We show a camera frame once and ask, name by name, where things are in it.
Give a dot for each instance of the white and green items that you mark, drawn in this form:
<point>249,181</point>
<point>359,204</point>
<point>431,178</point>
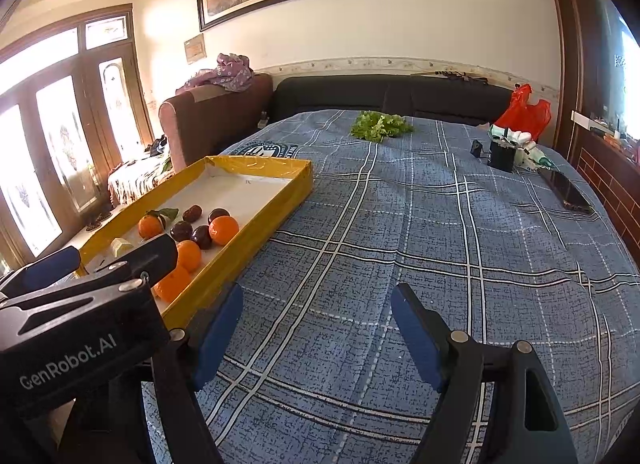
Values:
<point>530,149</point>

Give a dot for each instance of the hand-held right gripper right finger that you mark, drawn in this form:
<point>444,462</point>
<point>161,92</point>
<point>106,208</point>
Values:
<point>415,339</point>

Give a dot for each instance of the dark clothes pile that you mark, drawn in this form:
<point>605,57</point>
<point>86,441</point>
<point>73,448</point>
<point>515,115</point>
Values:
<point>156,145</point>

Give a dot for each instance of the black smartphone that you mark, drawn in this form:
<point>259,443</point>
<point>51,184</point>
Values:
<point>565,191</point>

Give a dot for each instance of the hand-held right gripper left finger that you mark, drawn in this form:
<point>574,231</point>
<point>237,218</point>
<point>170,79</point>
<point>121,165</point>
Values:
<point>220,334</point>

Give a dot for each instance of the wooden glass door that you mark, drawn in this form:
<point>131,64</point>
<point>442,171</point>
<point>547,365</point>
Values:
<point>85,119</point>

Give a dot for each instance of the patterned furniture cover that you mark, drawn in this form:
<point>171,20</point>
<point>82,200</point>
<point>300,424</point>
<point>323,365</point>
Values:
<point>135,181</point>

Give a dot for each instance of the purple floral cloth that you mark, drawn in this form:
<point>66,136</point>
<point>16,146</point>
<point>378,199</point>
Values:
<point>227,73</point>

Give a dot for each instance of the small wall plaque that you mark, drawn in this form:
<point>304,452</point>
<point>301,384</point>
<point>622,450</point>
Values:
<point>195,49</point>

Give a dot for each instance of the small black device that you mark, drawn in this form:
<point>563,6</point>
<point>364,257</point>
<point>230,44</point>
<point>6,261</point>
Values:
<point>476,148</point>

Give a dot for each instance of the yellow cardboard tray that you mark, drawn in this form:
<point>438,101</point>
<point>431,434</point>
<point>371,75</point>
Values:
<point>250,189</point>

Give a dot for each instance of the brown armchair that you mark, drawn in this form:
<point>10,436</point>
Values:
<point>215,119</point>

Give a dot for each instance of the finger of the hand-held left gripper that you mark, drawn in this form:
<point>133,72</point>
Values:
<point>50,265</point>
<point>150,256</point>

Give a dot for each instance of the green lettuce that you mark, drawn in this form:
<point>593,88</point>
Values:
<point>380,126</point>

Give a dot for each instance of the black box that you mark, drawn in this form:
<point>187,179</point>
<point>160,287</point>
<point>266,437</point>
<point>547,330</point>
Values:
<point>501,156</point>

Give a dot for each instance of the small pale fruit piece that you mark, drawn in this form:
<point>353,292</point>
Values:
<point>121,247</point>

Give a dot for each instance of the blue plaid blanket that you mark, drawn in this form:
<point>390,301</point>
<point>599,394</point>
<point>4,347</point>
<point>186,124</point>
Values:
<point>400,224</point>

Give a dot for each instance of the orange with green leaf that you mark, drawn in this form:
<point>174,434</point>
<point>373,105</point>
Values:
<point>149,226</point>

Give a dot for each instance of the red plastic bag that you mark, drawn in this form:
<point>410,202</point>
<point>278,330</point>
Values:
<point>525,114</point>

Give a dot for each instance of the dark red plum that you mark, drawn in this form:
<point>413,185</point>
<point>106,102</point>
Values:
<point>181,231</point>
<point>191,214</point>
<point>218,215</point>
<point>202,237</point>

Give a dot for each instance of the brown wooden wall unit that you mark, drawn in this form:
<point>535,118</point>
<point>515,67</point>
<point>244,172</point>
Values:
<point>567,44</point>

